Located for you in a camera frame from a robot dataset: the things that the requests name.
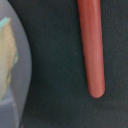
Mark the grey toy pot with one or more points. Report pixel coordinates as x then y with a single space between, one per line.
12 106

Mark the brown toy sausage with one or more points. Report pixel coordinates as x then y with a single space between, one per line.
91 30

